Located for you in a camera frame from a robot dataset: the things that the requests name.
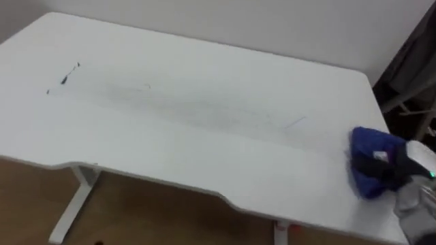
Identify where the white desk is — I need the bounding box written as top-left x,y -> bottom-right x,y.
0,12 -> 409,245

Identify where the metal clothes rack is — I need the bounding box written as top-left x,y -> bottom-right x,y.
378,76 -> 436,142

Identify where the blue cloth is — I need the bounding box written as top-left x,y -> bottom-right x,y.
346,126 -> 409,200

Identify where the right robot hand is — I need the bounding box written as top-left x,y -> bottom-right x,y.
352,140 -> 436,191

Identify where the grey hanging garment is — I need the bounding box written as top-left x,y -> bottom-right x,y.
373,1 -> 436,103

